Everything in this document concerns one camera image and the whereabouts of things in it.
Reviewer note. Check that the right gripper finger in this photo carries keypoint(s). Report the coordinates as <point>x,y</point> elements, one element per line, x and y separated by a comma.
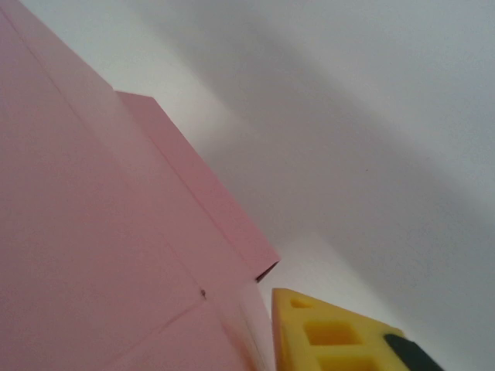
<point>328,340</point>

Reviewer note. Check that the pink paper box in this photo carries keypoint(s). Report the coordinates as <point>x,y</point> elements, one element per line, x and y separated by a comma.
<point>96,232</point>

